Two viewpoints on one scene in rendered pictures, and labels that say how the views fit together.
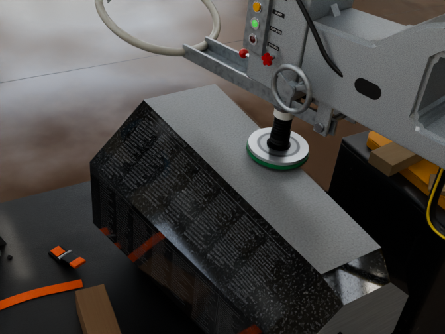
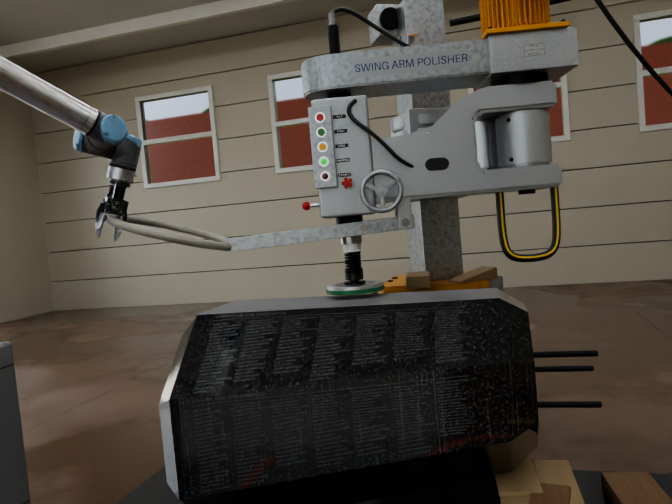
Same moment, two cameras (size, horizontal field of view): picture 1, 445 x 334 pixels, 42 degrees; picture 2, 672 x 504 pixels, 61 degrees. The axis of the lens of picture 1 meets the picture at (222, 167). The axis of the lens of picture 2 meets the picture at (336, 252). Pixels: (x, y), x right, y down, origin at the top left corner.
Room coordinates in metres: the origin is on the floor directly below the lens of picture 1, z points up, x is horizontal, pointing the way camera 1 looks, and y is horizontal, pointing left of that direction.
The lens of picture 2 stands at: (0.08, 1.22, 1.09)
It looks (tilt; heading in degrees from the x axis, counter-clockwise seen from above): 3 degrees down; 320
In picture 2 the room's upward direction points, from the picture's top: 5 degrees counter-clockwise
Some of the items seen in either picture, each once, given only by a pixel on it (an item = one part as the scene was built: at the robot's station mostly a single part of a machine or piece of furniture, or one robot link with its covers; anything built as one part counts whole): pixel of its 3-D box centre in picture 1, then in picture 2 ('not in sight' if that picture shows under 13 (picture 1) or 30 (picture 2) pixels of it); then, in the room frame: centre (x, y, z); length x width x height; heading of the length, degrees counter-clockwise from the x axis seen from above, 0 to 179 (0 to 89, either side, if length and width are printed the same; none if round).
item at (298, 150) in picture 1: (278, 145); (355, 285); (1.68, -0.18, 0.84); 0.21 x 0.21 x 0.01
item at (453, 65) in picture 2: not in sight; (432, 73); (1.45, -0.44, 1.60); 0.96 x 0.25 x 0.17; 48
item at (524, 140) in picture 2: not in sight; (523, 140); (1.24, -0.67, 1.32); 0.19 x 0.19 x 0.20
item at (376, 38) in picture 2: not in sight; (385, 24); (1.99, -0.79, 2.00); 0.20 x 0.18 x 0.15; 123
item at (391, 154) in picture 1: (397, 155); (418, 279); (1.76, -0.63, 0.81); 0.20 x 0.10 x 0.05; 131
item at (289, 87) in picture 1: (298, 85); (381, 191); (1.51, -0.19, 1.18); 0.15 x 0.10 x 0.15; 48
